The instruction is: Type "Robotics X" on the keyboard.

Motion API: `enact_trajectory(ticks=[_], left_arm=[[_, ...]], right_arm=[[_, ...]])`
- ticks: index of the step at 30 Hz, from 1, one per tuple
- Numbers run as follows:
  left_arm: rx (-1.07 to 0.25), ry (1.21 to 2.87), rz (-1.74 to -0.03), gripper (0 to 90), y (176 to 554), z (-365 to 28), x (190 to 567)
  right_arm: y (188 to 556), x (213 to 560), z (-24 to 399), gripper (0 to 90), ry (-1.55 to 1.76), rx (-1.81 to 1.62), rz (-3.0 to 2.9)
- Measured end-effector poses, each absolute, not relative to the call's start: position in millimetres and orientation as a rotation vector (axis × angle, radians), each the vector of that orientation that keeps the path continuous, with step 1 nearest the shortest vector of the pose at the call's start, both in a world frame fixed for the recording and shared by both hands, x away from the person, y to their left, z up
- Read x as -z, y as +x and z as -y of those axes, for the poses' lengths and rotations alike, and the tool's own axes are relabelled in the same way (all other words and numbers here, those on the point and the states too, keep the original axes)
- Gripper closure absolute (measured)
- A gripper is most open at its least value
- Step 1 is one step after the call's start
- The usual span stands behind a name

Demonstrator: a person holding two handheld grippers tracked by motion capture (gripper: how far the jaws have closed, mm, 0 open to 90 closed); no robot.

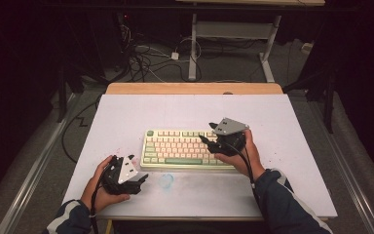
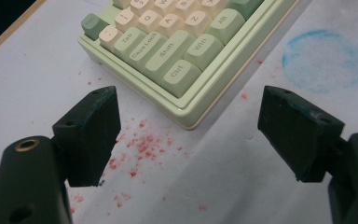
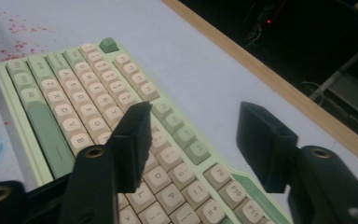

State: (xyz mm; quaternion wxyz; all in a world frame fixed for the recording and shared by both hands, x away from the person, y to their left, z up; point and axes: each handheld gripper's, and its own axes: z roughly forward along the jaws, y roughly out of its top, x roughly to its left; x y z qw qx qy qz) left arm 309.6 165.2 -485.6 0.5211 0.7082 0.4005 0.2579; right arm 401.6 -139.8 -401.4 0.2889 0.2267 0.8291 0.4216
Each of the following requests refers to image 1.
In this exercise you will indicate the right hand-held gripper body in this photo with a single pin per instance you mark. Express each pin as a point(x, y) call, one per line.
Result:
point(230, 130)

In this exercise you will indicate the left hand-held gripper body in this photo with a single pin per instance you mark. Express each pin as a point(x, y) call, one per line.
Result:
point(123, 172)

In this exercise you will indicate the green and cream keyboard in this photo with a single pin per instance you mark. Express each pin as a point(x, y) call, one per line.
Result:
point(175, 149)

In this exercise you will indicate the person's left hand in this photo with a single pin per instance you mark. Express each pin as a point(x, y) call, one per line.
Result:
point(95, 195)

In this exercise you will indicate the person's right hand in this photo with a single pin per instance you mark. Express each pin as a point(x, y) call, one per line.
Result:
point(251, 162)

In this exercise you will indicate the small clear blue object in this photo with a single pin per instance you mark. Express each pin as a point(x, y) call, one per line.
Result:
point(166, 179)

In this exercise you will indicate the white table cover sheet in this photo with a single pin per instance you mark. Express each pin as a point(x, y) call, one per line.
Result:
point(188, 110)

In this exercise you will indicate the wooden table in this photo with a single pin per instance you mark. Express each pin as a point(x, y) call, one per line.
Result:
point(191, 88)

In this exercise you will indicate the white power adapter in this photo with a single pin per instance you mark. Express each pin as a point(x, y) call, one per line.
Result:
point(175, 56)

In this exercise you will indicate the black stand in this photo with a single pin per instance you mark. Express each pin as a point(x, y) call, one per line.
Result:
point(318, 87)
point(74, 81)

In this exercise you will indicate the white-framed desk with wooden top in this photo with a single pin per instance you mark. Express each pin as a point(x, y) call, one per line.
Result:
point(233, 30)

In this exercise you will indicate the metal floor rail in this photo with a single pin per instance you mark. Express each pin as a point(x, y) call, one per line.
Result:
point(29, 182)
point(347, 175)

